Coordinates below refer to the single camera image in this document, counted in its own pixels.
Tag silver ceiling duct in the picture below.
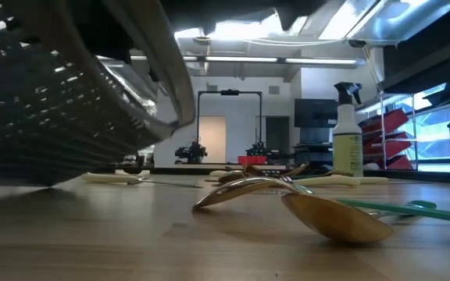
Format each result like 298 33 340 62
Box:
348 0 450 44

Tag black gantry frame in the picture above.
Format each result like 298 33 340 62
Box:
196 88 264 157

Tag fluorescent light strip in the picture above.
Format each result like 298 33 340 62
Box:
130 55 198 62
205 55 279 64
284 57 359 66

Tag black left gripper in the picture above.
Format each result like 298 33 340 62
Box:
70 0 132 66

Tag grey mesh cutlery basket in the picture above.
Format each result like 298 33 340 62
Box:
0 0 197 187

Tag red storage bin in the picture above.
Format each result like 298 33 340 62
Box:
359 108 410 137
361 131 413 157
365 155 415 171

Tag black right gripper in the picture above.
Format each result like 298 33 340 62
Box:
160 0 327 35

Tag metal shelf rack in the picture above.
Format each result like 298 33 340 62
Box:
365 90 421 172

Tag white spray bottle black trigger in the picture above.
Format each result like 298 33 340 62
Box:
332 80 365 177

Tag red box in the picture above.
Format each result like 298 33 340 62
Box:
237 155 267 165

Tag black monitor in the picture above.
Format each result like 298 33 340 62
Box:
294 98 339 129

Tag black desk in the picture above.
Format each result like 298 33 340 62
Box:
293 142 335 167

